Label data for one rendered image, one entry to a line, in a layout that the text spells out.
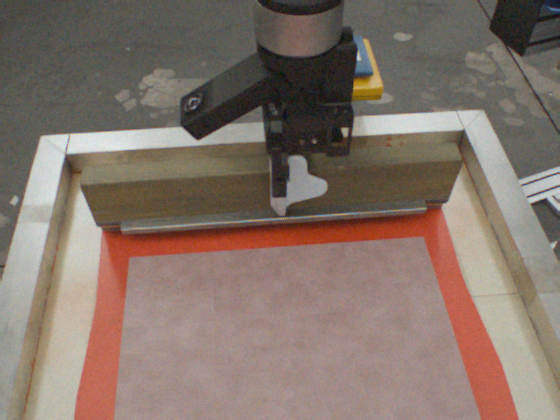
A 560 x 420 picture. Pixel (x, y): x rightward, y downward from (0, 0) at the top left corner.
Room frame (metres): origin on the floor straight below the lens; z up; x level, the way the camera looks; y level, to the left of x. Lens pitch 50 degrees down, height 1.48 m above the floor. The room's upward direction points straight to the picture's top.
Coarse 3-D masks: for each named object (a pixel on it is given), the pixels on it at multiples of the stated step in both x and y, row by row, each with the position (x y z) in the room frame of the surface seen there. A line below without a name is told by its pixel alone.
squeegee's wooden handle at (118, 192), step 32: (192, 160) 0.43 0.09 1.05; (224, 160) 0.43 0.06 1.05; (256, 160) 0.43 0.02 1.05; (320, 160) 0.43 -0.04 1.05; (352, 160) 0.43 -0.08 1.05; (384, 160) 0.43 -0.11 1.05; (416, 160) 0.43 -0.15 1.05; (448, 160) 0.43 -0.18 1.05; (96, 192) 0.39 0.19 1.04; (128, 192) 0.40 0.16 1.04; (160, 192) 0.40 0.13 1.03; (192, 192) 0.40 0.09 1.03; (224, 192) 0.41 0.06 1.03; (256, 192) 0.41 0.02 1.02; (352, 192) 0.42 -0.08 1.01; (384, 192) 0.42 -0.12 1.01; (416, 192) 0.43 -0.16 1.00; (448, 192) 0.43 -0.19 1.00; (96, 224) 0.40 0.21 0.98
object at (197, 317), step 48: (144, 240) 0.40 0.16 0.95; (192, 240) 0.40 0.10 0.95; (240, 240) 0.40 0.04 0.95; (144, 288) 0.33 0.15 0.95; (192, 288) 0.33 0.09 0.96; (240, 288) 0.33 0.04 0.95; (96, 336) 0.27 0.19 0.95; (144, 336) 0.27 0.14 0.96; (192, 336) 0.27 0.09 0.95; (240, 336) 0.27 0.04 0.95; (96, 384) 0.22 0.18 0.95; (144, 384) 0.22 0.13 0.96; (192, 384) 0.22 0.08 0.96; (240, 384) 0.22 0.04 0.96; (288, 384) 0.22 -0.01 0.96
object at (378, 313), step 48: (288, 240) 0.40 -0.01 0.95; (336, 240) 0.40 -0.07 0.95; (384, 240) 0.40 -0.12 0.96; (432, 240) 0.40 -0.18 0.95; (288, 288) 0.33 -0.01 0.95; (336, 288) 0.33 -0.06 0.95; (384, 288) 0.33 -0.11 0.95; (432, 288) 0.33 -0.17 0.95; (288, 336) 0.27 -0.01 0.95; (336, 336) 0.27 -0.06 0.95; (384, 336) 0.27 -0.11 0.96; (432, 336) 0.27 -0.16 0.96; (480, 336) 0.27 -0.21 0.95; (336, 384) 0.22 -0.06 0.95; (384, 384) 0.22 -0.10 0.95; (432, 384) 0.22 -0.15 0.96; (480, 384) 0.22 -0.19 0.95
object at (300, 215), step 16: (304, 208) 0.42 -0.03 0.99; (320, 208) 0.42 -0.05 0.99; (336, 208) 0.42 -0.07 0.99; (352, 208) 0.42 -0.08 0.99; (368, 208) 0.42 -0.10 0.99; (384, 208) 0.42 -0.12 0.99; (400, 208) 0.42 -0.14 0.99; (416, 208) 0.42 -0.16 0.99; (128, 224) 0.39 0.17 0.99; (144, 224) 0.39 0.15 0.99; (160, 224) 0.39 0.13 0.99; (176, 224) 0.39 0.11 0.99; (192, 224) 0.39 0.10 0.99; (208, 224) 0.39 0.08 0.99; (224, 224) 0.40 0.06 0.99; (240, 224) 0.40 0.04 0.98; (256, 224) 0.40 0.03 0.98; (272, 224) 0.40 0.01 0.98
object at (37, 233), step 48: (48, 144) 0.52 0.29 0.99; (96, 144) 0.52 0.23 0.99; (144, 144) 0.52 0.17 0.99; (192, 144) 0.52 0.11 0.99; (240, 144) 0.52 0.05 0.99; (336, 144) 0.53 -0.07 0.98; (384, 144) 0.54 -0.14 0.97; (480, 144) 0.52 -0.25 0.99; (48, 192) 0.44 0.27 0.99; (480, 192) 0.46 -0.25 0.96; (48, 240) 0.37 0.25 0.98; (528, 240) 0.37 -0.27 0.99; (0, 288) 0.31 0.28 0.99; (48, 288) 0.33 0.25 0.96; (528, 288) 0.32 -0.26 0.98; (0, 336) 0.25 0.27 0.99; (0, 384) 0.21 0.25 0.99
